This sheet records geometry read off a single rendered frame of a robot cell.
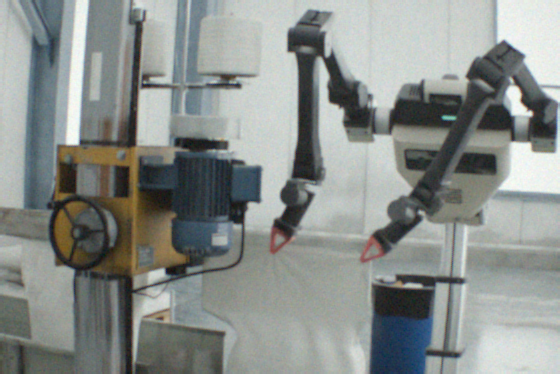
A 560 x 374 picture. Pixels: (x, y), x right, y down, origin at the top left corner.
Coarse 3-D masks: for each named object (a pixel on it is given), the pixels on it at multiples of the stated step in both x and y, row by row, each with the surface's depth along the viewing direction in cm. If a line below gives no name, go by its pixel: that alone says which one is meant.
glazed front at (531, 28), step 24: (504, 0) 980; (528, 0) 970; (552, 0) 960; (504, 24) 982; (528, 24) 972; (552, 24) 961; (528, 48) 973; (552, 48) 963; (552, 72) 964; (552, 96) 966; (528, 144) 979; (528, 168) 980; (552, 168) 969; (552, 192) 970
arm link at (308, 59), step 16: (288, 32) 220; (288, 48) 222; (304, 48) 223; (320, 48) 218; (304, 64) 221; (304, 80) 223; (304, 96) 225; (304, 112) 227; (304, 128) 229; (304, 144) 231; (320, 144) 234; (304, 160) 233; (320, 160) 235; (304, 176) 235
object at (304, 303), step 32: (224, 256) 244; (256, 256) 240; (288, 256) 238; (320, 256) 234; (352, 256) 230; (224, 288) 244; (256, 288) 241; (288, 288) 238; (320, 288) 234; (352, 288) 230; (224, 320) 243; (256, 320) 240; (288, 320) 238; (320, 320) 234; (352, 320) 230; (256, 352) 234; (288, 352) 230; (320, 352) 227; (352, 352) 229
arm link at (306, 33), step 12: (312, 12) 224; (324, 12) 223; (300, 24) 221; (312, 24) 220; (324, 24) 219; (300, 36) 218; (312, 36) 217; (336, 48) 234; (324, 60) 237; (336, 60) 236; (336, 72) 241; (348, 72) 246; (336, 84) 246; (348, 84) 246; (360, 84) 248; (360, 96) 250; (360, 108) 252
